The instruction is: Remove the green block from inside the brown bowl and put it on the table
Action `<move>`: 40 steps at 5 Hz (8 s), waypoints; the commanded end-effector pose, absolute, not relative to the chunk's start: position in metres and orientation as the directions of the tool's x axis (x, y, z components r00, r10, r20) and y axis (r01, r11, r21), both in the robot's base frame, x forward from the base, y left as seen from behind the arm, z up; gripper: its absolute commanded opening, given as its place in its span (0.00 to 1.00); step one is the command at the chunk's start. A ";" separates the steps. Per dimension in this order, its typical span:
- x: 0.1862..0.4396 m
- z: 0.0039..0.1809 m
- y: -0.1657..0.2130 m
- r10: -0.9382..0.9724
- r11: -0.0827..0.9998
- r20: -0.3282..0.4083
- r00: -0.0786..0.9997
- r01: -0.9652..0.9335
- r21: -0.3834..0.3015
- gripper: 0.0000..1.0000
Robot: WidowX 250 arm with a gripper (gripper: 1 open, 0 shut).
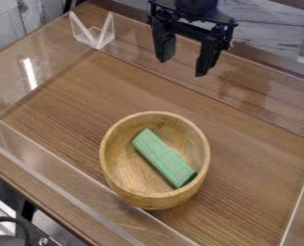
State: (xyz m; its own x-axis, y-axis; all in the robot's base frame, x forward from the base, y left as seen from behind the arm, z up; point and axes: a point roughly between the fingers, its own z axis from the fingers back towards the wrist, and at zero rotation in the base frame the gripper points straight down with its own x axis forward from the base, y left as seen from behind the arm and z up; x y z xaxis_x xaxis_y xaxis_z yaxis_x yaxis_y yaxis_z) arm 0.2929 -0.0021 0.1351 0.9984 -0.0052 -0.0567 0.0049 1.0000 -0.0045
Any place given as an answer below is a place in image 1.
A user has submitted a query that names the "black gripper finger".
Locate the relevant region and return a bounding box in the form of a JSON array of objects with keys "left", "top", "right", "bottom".
[
  {"left": 151, "top": 18, "right": 177, "bottom": 62},
  {"left": 196, "top": 37, "right": 221, "bottom": 77}
]

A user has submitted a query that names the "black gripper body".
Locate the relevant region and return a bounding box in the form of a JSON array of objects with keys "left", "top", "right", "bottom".
[{"left": 149, "top": 0, "right": 238, "bottom": 50}]

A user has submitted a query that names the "green rectangular block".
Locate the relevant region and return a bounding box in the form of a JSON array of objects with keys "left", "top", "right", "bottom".
[{"left": 131, "top": 129, "right": 197, "bottom": 188}]

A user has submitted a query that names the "brown wooden bowl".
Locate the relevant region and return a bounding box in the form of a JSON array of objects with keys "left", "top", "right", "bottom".
[{"left": 99, "top": 111, "right": 212, "bottom": 210}]

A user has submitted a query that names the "clear acrylic corner bracket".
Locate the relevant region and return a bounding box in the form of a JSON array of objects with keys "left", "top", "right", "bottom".
[{"left": 69, "top": 12, "right": 115, "bottom": 50}]

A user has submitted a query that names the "clear acrylic front wall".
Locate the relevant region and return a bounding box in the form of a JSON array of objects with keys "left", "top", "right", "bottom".
[{"left": 0, "top": 121, "right": 198, "bottom": 246}]

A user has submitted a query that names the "black cable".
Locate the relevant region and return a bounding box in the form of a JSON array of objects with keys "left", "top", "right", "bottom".
[{"left": 0, "top": 216, "right": 33, "bottom": 246}]

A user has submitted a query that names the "black table leg bracket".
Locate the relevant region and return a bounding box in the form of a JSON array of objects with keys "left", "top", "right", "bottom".
[{"left": 17, "top": 200, "right": 61, "bottom": 246}]

